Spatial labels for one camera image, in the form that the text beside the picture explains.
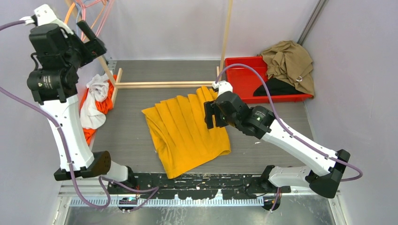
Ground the pink wire hanger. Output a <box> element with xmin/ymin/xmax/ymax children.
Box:
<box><xmin>84</xmin><ymin>0</ymin><xmax>115</xmax><ymax>36</ymax></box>

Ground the red plastic bin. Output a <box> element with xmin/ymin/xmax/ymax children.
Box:
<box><xmin>225</xmin><ymin>56</ymin><xmax>312</xmax><ymax>104</ymax></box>

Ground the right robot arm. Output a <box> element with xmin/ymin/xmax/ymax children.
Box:
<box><xmin>204</xmin><ymin>91</ymin><xmax>350</xmax><ymax>198</ymax></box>

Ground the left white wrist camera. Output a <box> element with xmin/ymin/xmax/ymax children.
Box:
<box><xmin>19</xmin><ymin>4</ymin><xmax>75</xmax><ymax>35</ymax></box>

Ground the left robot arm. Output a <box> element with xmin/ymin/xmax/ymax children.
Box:
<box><xmin>27</xmin><ymin>19</ymin><xmax>137</xmax><ymax>194</ymax></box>

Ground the orange cloth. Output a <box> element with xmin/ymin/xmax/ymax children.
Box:
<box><xmin>80</xmin><ymin>81</ymin><xmax>114</xmax><ymax>145</ymax></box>

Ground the orange hanger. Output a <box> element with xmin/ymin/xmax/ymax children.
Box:
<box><xmin>64</xmin><ymin>0</ymin><xmax>103</xmax><ymax>28</ymax></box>

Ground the aluminium rail frame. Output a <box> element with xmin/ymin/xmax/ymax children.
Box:
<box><xmin>53</xmin><ymin>173</ymin><xmax>348</xmax><ymax>225</ymax></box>

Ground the yellow pleated skirt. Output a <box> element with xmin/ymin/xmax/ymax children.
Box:
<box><xmin>142</xmin><ymin>86</ymin><xmax>231</xmax><ymax>179</ymax></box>

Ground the wooden clothes rack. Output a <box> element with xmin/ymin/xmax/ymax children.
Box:
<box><xmin>97</xmin><ymin>0</ymin><xmax>233</xmax><ymax>103</ymax></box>

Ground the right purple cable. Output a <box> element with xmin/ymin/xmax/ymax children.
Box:
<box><xmin>214</xmin><ymin>63</ymin><xmax>364</xmax><ymax>212</ymax></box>

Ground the tan brown garment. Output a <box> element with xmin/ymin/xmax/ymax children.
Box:
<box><xmin>260</xmin><ymin>41</ymin><xmax>315</xmax><ymax>97</ymax></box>

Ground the blue wire hanger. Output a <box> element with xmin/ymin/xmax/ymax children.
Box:
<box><xmin>74</xmin><ymin>0</ymin><xmax>85</xmax><ymax>22</ymax></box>

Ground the black garment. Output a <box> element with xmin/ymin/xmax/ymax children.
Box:
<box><xmin>253</xmin><ymin>78</ymin><xmax>304</xmax><ymax>97</ymax></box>

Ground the white cloth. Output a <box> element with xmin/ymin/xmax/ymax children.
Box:
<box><xmin>80</xmin><ymin>74</ymin><xmax>109</xmax><ymax>129</ymax></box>

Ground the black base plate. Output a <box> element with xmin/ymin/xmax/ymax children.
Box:
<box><xmin>107</xmin><ymin>172</ymin><xmax>291</xmax><ymax>201</ymax></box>

